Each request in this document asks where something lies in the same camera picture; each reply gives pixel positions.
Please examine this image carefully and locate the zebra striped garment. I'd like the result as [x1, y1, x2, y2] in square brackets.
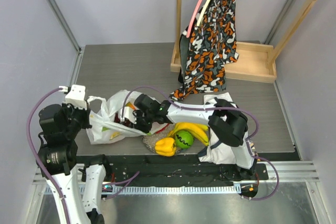
[178, 30, 190, 84]

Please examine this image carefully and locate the yellow fake bell pepper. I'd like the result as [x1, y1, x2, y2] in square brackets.
[155, 137, 176, 157]

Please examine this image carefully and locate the camouflage patterned garment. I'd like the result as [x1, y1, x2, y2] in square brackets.
[170, 0, 239, 101]

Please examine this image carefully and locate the white plastic bag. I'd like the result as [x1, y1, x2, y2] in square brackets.
[86, 90, 158, 145]

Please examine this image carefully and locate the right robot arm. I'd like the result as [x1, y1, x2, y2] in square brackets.
[133, 93, 258, 179]

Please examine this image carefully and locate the white navy-trimmed tank top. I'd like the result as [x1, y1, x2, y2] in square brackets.
[198, 92, 255, 169]

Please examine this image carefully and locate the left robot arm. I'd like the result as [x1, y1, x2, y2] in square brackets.
[38, 104, 112, 223]

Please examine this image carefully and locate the purple fake grape bunch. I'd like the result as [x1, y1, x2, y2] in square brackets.
[114, 113, 133, 127]

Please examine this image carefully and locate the wooden clothes rack base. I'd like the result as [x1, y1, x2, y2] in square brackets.
[171, 0, 317, 83]

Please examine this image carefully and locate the round glass plate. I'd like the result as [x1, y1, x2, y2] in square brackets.
[142, 126, 173, 153]

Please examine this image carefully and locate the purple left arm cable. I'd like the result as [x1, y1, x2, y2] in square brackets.
[26, 86, 141, 224]

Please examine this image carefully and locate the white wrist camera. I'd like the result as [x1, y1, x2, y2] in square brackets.
[120, 106, 137, 124]
[59, 84, 88, 110]

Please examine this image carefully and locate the yellow fake banana bunch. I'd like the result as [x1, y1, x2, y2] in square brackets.
[167, 122, 209, 146]

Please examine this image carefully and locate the white slotted cable duct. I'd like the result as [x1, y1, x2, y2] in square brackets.
[44, 185, 242, 196]

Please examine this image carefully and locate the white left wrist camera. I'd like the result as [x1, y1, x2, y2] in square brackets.
[59, 84, 88, 110]

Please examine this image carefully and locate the pink clothes hanger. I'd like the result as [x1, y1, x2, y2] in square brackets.
[185, 0, 222, 38]

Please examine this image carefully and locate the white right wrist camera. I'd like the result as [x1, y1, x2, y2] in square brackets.
[120, 106, 137, 124]

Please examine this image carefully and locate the green fake watermelon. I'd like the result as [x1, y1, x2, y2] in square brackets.
[174, 130, 194, 149]

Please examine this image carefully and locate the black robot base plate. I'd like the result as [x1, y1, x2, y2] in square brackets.
[107, 154, 269, 187]

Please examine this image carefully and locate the red fake dragon fruit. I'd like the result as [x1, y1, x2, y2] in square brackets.
[151, 123, 170, 134]

